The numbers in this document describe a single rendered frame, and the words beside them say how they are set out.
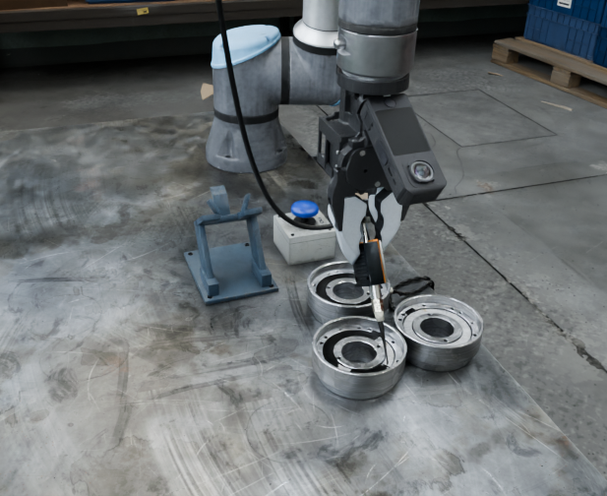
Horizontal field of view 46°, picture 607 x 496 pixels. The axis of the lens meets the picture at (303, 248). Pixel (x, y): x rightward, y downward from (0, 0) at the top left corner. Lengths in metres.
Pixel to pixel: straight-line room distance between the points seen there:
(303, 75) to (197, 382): 0.61
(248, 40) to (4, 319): 0.59
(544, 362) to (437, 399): 1.43
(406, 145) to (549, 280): 1.96
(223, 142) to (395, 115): 0.62
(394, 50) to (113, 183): 0.70
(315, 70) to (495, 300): 1.40
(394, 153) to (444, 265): 1.92
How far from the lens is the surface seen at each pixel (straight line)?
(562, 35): 4.91
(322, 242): 1.01
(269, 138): 1.28
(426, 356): 0.83
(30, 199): 1.24
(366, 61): 0.69
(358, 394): 0.79
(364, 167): 0.73
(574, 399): 2.14
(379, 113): 0.70
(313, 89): 1.24
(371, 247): 0.77
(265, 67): 1.23
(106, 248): 1.07
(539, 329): 2.36
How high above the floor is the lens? 1.34
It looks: 31 degrees down
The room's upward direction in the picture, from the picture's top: 2 degrees clockwise
